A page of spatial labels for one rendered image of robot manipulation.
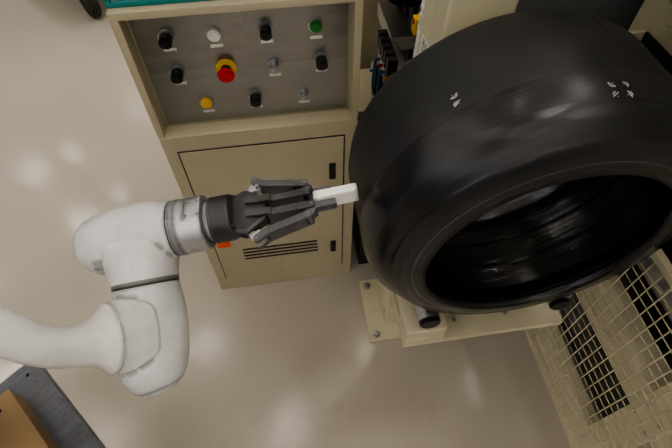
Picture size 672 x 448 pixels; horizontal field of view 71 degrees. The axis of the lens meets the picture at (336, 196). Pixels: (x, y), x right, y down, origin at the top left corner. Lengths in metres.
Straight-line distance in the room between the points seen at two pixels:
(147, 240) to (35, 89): 2.64
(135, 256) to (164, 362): 0.16
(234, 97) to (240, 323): 1.01
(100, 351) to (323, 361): 1.27
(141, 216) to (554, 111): 0.59
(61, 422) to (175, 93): 0.82
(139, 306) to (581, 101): 0.65
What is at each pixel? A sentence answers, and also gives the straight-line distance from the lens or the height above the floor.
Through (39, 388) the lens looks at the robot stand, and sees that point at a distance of 1.41.
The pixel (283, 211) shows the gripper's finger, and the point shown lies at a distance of 0.74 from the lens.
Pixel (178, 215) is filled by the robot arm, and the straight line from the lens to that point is 0.76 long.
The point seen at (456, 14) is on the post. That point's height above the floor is 1.36.
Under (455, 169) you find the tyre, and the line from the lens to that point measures 0.63.
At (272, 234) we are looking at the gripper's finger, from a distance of 0.73.
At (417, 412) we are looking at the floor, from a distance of 1.90.
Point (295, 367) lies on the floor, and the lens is 1.92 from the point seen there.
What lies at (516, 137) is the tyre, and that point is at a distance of 0.62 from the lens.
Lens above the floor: 1.82
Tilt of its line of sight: 52 degrees down
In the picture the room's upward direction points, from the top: straight up
